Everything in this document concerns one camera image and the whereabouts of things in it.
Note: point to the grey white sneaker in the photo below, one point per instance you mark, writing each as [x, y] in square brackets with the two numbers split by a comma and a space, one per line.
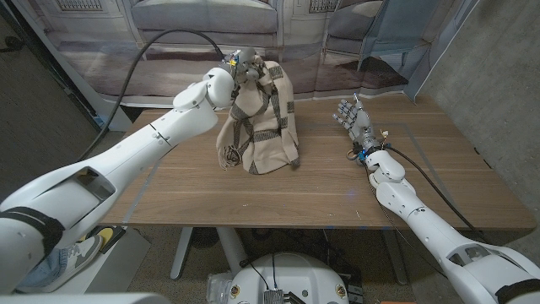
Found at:
[80, 257]

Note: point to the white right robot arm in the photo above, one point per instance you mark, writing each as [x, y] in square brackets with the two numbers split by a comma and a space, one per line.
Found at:
[426, 224]

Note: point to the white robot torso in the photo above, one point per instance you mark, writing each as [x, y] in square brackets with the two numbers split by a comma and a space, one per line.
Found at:
[291, 274]

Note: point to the cream grey plaid scarf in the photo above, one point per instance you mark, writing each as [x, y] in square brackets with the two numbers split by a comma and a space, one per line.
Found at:
[261, 126]

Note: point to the printed room backdrop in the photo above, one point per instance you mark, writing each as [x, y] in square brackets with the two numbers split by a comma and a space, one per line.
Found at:
[337, 42]

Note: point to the blue jeans person leg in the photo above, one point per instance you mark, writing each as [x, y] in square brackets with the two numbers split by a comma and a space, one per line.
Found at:
[46, 272]

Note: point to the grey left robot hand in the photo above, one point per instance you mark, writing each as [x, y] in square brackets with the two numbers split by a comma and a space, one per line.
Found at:
[244, 63]

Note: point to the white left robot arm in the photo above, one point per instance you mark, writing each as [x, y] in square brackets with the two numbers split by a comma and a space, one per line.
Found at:
[126, 152]

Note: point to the white robot shoulder cover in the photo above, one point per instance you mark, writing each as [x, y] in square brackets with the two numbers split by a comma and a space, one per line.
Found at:
[84, 299]

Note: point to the clear plastic bag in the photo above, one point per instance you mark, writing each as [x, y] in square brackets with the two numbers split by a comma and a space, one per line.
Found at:
[217, 289]

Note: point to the grey metal table leg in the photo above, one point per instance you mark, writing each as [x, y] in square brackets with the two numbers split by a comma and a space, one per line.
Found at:
[182, 251]
[232, 249]
[395, 257]

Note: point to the white corner post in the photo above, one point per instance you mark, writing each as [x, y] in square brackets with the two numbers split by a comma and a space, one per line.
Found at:
[84, 84]

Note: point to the yellow black floor pad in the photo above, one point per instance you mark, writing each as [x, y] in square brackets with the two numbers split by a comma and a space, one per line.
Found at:
[107, 234]

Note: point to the black round floor object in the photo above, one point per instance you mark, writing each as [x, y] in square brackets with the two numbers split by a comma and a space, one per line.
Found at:
[204, 238]

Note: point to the white floor platform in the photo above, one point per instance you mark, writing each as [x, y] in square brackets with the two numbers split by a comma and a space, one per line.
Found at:
[122, 266]

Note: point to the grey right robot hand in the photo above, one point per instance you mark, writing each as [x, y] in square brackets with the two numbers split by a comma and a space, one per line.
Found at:
[360, 126]

